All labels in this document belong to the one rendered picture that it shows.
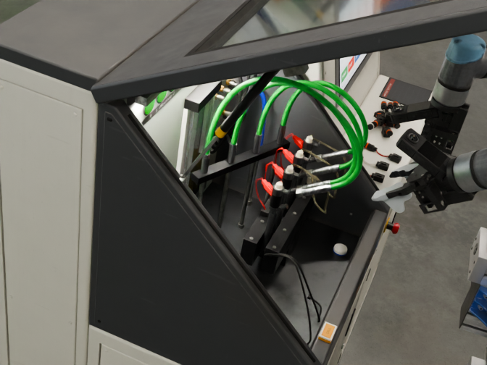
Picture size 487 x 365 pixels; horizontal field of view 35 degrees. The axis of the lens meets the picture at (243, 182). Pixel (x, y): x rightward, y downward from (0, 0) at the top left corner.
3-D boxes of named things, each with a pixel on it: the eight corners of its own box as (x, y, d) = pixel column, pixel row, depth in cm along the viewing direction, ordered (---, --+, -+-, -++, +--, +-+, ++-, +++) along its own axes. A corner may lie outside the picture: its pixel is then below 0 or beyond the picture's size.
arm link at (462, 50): (497, 47, 166) (464, 48, 163) (480, 91, 172) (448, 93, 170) (477, 30, 171) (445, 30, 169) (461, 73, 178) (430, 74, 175)
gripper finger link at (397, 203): (380, 223, 162) (419, 208, 157) (365, 201, 161) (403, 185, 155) (384, 215, 165) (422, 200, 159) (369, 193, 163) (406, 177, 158)
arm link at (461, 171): (464, 165, 143) (482, 140, 147) (444, 170, 146) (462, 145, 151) (484, 197, 144) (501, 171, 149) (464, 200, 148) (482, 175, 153)
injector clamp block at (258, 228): (269, 293, 206) (279, 252, 197) (235, 279, 209) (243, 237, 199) (309, 222, 233) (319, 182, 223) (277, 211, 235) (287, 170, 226)
